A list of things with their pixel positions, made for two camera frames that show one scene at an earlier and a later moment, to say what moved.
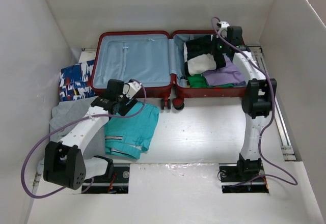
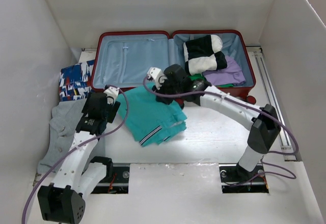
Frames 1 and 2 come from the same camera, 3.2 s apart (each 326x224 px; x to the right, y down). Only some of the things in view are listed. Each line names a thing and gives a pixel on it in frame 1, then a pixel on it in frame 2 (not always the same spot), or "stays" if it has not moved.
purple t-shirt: (228, 75) stays
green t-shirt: (199, 81) stays
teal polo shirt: (129, 137) -> (151, 120)
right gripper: (214, 50) -> (165, 99)
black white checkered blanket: (200, 58) stays
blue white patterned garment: (75, 81) stays
